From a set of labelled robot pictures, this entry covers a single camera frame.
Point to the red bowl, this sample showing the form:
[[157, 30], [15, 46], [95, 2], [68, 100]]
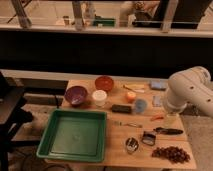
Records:
[[105, 83]]

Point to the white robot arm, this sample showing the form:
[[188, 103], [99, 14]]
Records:
[[190, 85]]

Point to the green plastic tray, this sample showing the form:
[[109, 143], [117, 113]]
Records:
[[74, 135]]

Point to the white cup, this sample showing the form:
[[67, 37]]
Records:
[[99, 97]]

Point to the black rectangular block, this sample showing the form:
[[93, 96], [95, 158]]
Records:
[[121, 109]]

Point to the orange fruit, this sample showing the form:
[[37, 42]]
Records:
[[130, 96]]

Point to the yellow banana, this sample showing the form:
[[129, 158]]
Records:
[[140, 88]]

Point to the purple bowl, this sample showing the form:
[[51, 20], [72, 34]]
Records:
[[76, 95]]

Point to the silver fork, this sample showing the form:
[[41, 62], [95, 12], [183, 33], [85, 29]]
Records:
[[127, 124]]

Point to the orange carrot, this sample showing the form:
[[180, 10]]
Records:
[[156, 117]]

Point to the small metal cup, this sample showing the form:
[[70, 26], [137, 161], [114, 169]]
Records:
[[131, 145]]

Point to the square metal cutter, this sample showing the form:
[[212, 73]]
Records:
[[148, 138]]

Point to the pile of brown nuts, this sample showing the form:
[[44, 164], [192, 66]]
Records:
[[172, 153]]

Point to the black side table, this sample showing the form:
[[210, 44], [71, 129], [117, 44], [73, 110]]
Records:
[[12, 117]]

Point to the black handled knife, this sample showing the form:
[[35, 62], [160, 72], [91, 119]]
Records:
[[168, 131]]

